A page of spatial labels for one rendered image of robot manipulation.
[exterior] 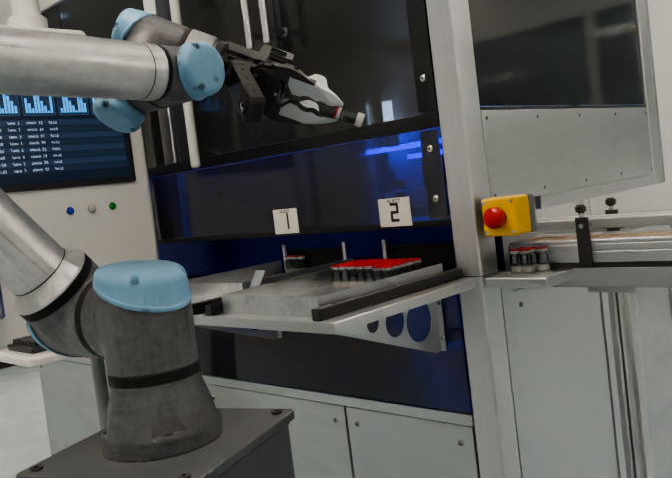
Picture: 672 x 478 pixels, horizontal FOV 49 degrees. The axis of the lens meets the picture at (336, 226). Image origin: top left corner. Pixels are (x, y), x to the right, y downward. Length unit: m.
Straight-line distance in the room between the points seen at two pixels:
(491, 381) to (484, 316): 0.13
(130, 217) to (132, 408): 1.19
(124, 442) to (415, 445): 0.85
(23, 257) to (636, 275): 1.01
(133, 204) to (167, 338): 1.19
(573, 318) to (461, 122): 0.58
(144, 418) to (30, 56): 0.44
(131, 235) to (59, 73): 1.21
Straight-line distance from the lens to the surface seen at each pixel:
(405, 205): 1.53
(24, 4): 2.14
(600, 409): 1.92
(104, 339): 0.97
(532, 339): 1.62
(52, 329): 1.05
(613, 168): 2.01
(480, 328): 1.48
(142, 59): 0.98
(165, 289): 0.93
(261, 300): 1.31
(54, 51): 0.92
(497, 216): 1.37
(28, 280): 1.02
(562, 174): 1.76
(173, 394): 0.95
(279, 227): 1.80
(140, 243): 2.10
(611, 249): 1.44
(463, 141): 1.44
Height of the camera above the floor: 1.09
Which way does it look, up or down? 3 degrees down
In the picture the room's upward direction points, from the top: 7 degrees counter-clockwise
